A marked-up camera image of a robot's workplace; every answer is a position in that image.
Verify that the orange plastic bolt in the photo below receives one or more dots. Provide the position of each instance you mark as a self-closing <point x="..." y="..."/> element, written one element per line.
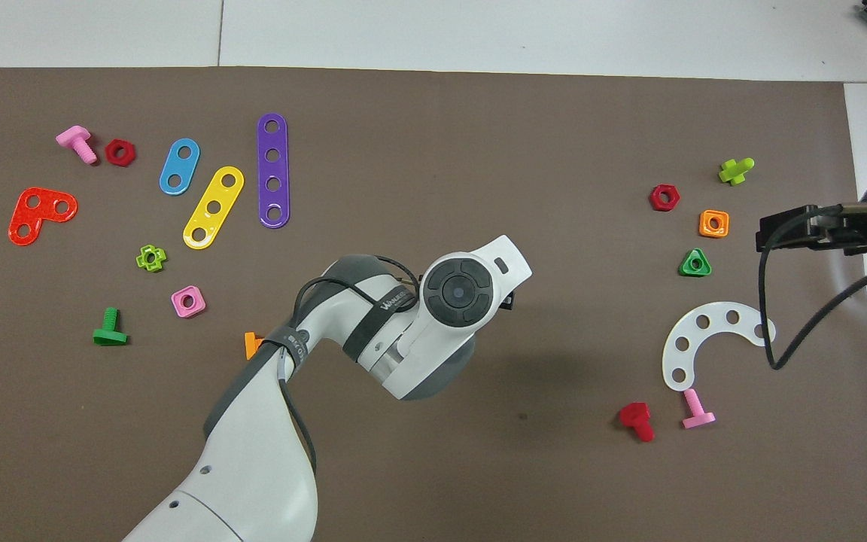
<point x="251" y="346"/>

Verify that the lime green cross-shaped nut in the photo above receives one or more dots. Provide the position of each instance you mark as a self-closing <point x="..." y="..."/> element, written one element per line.
<point x="160" y="260"/>

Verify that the pink plastic bolt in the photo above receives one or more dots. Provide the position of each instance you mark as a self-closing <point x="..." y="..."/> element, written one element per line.
<point x="697" y="414"/>
<point x="80" y="143"/>

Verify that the blue two-hole plate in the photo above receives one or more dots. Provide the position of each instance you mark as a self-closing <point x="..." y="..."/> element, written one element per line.
<point x="180" y="166"/>

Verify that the lime green cross-head bolt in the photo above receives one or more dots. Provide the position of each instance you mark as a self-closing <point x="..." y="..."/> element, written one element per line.
<point x="734" y="173"/>

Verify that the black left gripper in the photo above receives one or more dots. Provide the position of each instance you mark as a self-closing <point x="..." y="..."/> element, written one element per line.
<point x="509" y="301"/>

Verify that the red plastic bolt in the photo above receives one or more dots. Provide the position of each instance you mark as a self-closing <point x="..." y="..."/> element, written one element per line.
<point x="635" y="415"/>

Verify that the green plastic bolt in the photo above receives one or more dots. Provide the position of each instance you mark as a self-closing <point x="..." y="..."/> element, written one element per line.
<point x="110" y="336"/>

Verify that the yellow three-hole plate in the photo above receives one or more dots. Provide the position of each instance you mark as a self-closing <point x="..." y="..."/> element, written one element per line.
<point x="221" y="194"/>

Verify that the green triangular plastic nut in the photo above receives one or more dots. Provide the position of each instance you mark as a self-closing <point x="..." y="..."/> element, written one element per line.
<point x="695" y="272"/>

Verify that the brown table mat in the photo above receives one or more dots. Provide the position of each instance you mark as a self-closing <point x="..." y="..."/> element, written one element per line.
<point x="479" y="150"/>

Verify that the pink square plastic nut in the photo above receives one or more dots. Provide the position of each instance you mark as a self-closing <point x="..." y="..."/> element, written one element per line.
<point x="197" y="309"/>

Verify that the orange heart-shaped perforated plate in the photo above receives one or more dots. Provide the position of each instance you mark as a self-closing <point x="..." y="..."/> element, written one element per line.
<point x="44" y="217"/>

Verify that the purple four-hole plate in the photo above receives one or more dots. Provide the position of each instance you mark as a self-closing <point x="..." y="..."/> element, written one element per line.
<point x="273" y="169"/>

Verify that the orange square plastic nut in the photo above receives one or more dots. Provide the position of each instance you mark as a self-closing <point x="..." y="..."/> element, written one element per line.
<point x="704" y="231"/>

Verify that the white curved perforated plate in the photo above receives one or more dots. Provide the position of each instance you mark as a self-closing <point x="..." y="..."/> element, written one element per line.
<point x="717" y="316"/>

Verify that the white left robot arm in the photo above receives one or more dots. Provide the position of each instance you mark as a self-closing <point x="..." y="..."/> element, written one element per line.
<point x="253" y="452"/>

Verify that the red hexagonal plastic nut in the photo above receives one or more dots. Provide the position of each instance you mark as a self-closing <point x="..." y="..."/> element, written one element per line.
<point x="655" y="203"/>
<point x="110" y="158"/>

